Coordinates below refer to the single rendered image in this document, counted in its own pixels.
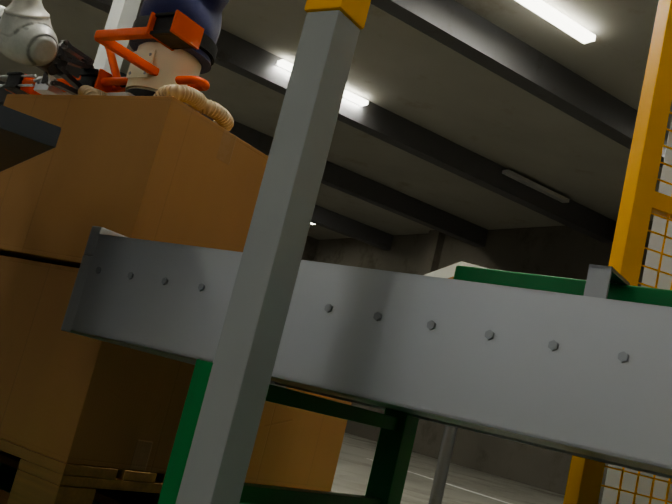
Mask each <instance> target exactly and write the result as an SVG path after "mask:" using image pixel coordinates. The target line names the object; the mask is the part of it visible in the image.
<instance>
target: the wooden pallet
mask: <svg viewBox="0 0 672 504"><path fill-rule="evenodd" d="M0 462H1V463H3V464H6V465H8V466H11V467H13V468H16V469H17V472H16V475H15V478H14V482H13V485H12V488H11V492H10V493H8V492H6V491H4V490H1V489H0V504H92V503H93V500H95V501H97V502H100V503H102V504H157V503H158V500H159V496H160V492H161V489H162V485H163V481H164V478H165V474H159V473H150V472H141V471H131V470H122V469H112V468H103V467H94V466H84V465H75V464H66V463H63V462H61V461H58V460H56V459H53V458H50V457H48V456H45V455H42V454H40V453H37V452H34V451H32V450H29V449H26V448H24V447H21V446H18V445H16V444H13V443H10V442H8V441H5V440H2V439H0ZM126 491H133V492H146V493H156V494H155V498H154V501H153V502H152V501H149V500H147V499H144V498H142V497H139V496H136V495H134V494H131V493H128V492H126Z"/></svg>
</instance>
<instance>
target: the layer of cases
mask: <svg viewBox="0 0 672 504"><path fill-rule="evenodd" d="M78 271H79V268H75V267H69V266H63V265H57V264H51V263H45V262H39V261H33V260H27V259H21V258H15V257H9V256H3V255H0V439H2V440H5V441H8V442H10V443H13V444H16V445H18V446H21V447H24V448H26V449H29V450H32V451H34V452H37V453H40V454H42V455H45V456H48V457H50V458H53V459H56V460H58V461H61V462H63V463H66V464H75V465H84V466H94V467H103V468H112V469H122V470H131V471H141V472H150V473H159V474H166V470H167V466H168V463H169V459H170V455H171V452H172V448H173V444H174V441H175V437H176V433H177V430H178V426H179V422H180V419H181V415H182V411H183V408H184V404H185V400H186V397H187V393H188V389H189V385H190V382H191V378H192V374H193V371H194V367H195V365H192V364H189V363H185V362H181V361H177V360H173V359H169V358H166V357H162V356H158V355H154V354H150V353H147V352H143V351H139V350H135V349H131V348H127V347H124V346H120V345H116V344H112V343H108V342H104V341H101V340H97V339H93V338H89V337H85V336H82V335H78V334H74V333H70V332H66V331H62V330H61V327H62V324H63V320H64V317H65V314H66V310H67V307H68V304H69V300H70V297H71V294H72V290H73V287H74V284H75V281H76V277H77V274H78ZM346 425H347V420H345V419H341V418H337V417H333V416H328V415H324V414H320V413H316V412H311V411H307V410H303V409H299V408H294V407H290V406H286V405H282V404H277V403H273V402H269V401H265V404H264V408H263V412H262V416H261V420H260V423H259V427H258V431H257V435H256V439H255V443H254V447H253V451H252V455H251V459H250V463H249V467H248V470H247V474H246V478H245V482H244V483H254V484H263V485H272V486H282V487H291V488H301V489H310V490H319V491H329V492H330V491H331V488H332V484H333V479H334V475H335V471H336V467H337V463H338V458H339V454H340V450H341V446H342V442H343V437H344V433H345V429H346Z"/></svg>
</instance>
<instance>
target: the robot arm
mask: <svg viewBox="0 0 672 504"><path fill-rule="evenodd" d="M63 49H65V50H66V51H68V52H69V53H71V54H72V55H74V56H75V57H77V58H78V59H80V60H81V61H83V62H84V63H83V62H80V61H77V60H74V59H72V58H70V57H67V56H66V55H65V53H64V51H63ZM0 53H1V54H3V55H4V56H6V57H7V58H9V59H11V60H12V61H14V62H17V63H19V64H22V65H25V66H36V67H37V68H39V69H41V70H43V71H44V72H45V73H46V74H47V75H48V81H47V82H46V84H47V85H48V86H55V87H57V88H59V89H61V90H63V91H65V92H68V93H70V94H72V95H78V89H79V88H80V87H81V86H83V85H82V84H81V83H80V82H79V81H78V80H76V79H75V78H74V77H73V76H72V75H71V74H69V72H68V71H67V70H66V65H67V64H69V65H72V66H75V67H78V68H81V69H95V68H94V66H93V65H91V62H92V59H91V58H90V57H88V56H87V55H85V54H84V53H83V52H81V51H80V50H78V49H77V48H75V47H74V46H72V45H71V43H70V42H69V41H68V40H67V39H66V40H60V41H59V44H58V39H57V36H56V34H55V32H54V30H53V28H52V25H51V20H50V14H49V13H48V12H47V11H46V10H45V9H44V7H43V4H42V0H12V2H11V3H10V4H9V5H8V6H7V7H4V6H2V5H0ZM53 75H58V76H61V77H62V78H63V79H64V80H66V81H67V82H68V83H69V84H70V85H72V86H73V87H74V88H73V87H71V86H69V85H67V84H65V83H62V82H60V81H58V80H57V79H56V78H54V76H53Z"/></svg>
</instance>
